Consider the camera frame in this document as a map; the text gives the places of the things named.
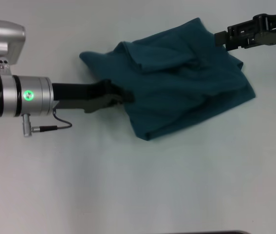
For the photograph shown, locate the teal blue printed t-shirt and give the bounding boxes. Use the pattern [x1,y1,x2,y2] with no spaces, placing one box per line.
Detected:
[79,17,257,142]

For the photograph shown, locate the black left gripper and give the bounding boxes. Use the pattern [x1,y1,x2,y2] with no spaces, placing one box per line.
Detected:
[52,79,136,115]

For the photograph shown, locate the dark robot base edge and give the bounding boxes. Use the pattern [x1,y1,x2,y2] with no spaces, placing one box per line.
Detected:
[166,231,249,234]

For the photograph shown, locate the dark red left gripper cable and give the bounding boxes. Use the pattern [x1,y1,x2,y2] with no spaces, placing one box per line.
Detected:
[22,109,74,138]

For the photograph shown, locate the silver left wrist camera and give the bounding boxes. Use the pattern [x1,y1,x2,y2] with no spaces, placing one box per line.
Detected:
[0,19,27,74]

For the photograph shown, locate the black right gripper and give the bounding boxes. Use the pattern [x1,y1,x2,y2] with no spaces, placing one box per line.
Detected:
[214,9,276,52]

